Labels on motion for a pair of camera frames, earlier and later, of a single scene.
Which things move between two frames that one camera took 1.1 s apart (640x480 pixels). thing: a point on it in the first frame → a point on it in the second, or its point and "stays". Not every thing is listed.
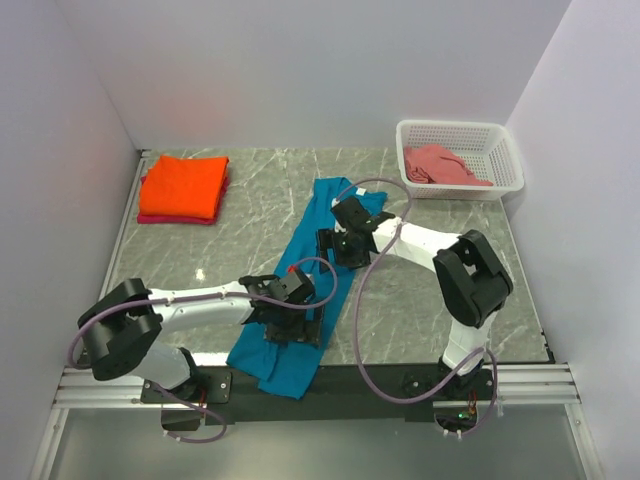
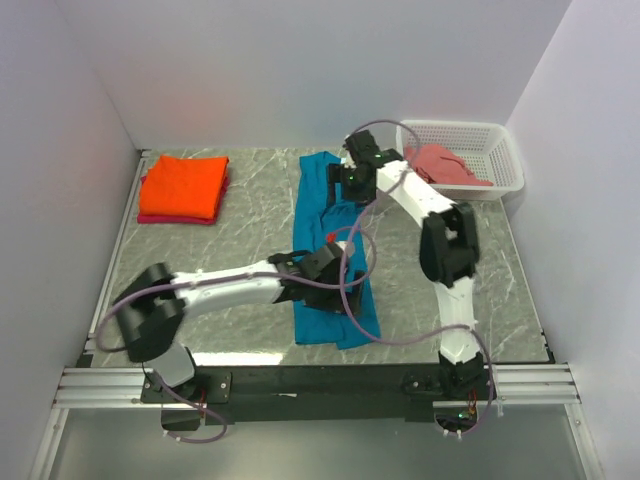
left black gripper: x=306 y=331 → x=333 y=304
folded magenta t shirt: x=144 y=218 stays
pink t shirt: x=435 y=164 stays
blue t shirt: x=285 y=370 → x=320 y=224
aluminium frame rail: x=519 y=384 stays
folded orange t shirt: x=183 y=187 stays
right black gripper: x=329 y=238 → x=337 y=173
